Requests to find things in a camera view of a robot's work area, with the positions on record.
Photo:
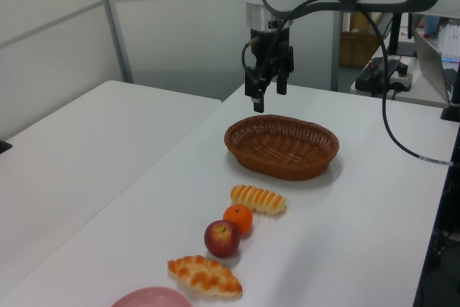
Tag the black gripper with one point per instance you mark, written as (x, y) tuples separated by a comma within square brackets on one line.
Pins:
[(269, 39)]

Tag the striped bread roll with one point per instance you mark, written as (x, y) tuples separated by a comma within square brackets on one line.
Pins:
[(258, 199)]

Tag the orange mandarin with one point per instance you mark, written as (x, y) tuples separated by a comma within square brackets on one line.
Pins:
[(239, 219)]

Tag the red apple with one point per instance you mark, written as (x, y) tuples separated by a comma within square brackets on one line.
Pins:
[(221, 240)]

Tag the braided bread loaf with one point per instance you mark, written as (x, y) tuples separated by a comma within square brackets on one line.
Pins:
[(205, 278)]

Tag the brown woven basket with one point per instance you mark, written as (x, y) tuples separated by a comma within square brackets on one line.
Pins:
[(280, 163)]

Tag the pink plate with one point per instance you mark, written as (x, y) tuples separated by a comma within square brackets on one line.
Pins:
[(154, 300)]

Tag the black electronic box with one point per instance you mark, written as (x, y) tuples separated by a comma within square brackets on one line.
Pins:
[(370, 77)]

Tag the white button box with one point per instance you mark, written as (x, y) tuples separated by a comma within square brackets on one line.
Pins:
[(402, 82)]

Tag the black tripod stand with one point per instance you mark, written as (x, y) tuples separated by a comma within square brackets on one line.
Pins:
[(396, 34)]

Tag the silver laptop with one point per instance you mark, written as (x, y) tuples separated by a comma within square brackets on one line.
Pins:
[(427, 59)]

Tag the blue cup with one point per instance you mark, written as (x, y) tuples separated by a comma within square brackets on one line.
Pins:
[(432, 26)]

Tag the white tube rack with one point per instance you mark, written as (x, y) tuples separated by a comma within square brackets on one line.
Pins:
[(451, 39)]

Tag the small black table clamp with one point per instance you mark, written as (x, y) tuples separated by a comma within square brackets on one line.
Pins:
[(4, 147)]

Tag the grey partition post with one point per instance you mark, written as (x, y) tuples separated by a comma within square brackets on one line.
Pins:
[(115, 34), (336, 51)]

